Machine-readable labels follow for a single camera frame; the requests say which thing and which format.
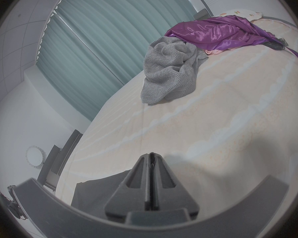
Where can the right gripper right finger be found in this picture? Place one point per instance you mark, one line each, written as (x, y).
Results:
(183, 202)

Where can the bed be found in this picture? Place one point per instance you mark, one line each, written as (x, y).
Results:
(226, 120)

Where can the grey bedside table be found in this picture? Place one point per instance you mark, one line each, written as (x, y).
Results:
(202, 13)

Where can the round white mirror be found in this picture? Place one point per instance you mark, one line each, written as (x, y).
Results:
(34, 156)

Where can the pink garment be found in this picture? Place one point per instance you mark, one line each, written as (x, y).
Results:
(213, 51)

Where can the white printed pillow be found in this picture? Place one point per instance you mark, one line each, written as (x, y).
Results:
(248, 13)

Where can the black chest of drawers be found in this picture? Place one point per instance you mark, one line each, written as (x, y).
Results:
(70, 145)

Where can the black T-shirt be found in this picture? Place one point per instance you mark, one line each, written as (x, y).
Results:
(94, 192)

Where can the blue-green curtain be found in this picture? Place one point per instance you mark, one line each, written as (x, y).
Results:
(129, 28)
(74, 71)

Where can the grey garment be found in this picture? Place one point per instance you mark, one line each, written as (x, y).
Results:
(168, 68)

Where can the purple satin garment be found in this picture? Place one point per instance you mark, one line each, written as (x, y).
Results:
(208, 31)

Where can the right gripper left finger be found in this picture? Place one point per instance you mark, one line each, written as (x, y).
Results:
(119, 202)

